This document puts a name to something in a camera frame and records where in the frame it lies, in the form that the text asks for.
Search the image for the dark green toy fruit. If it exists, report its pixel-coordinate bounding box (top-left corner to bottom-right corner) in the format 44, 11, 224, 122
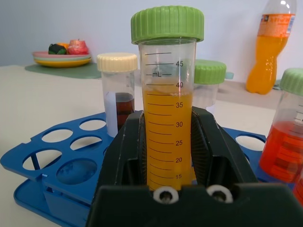
48, 43, 67, 55

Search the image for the blue test tube rack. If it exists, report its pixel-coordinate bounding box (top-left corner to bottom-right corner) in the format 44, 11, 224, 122
0, 111, 295, 227

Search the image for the green placemat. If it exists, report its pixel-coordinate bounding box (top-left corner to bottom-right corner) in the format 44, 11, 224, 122
25, 62, 104, 80

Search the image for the yellow liquid tube green cap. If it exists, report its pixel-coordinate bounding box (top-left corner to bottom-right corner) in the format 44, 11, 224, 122
130, 6, 205, 191

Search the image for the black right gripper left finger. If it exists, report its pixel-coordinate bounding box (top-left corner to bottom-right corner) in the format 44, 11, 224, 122
98, 111, 148, 187

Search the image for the brown liquid tube cream cap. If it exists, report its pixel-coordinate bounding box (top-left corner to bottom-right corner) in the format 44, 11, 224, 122
96, 52, 138, 138

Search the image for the yellow plate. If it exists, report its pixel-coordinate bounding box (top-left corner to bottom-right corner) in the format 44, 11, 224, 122
34, 58, 92, 69

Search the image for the light green plate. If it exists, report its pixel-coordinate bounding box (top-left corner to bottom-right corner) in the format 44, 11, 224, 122
33, 55, 92, 62

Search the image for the orange soda plastic bottle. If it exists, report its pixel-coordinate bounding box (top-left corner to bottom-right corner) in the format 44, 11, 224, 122
245, 0, 297, 95

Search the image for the red toy apple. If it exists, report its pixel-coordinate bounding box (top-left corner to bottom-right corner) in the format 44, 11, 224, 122
67, 39, 89, 55

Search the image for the red liquid tube green cap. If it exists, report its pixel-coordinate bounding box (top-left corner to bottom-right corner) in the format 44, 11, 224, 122
258, 68, 303, 183

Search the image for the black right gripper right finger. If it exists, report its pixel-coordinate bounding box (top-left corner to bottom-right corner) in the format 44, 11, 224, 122
190, 106, 258, 187

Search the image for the pink plate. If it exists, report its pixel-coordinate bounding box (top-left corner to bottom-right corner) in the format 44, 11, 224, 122
32, 51, 91, 59

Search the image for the empty tube green cap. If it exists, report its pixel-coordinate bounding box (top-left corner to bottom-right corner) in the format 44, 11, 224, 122
193, 59, 227, 112

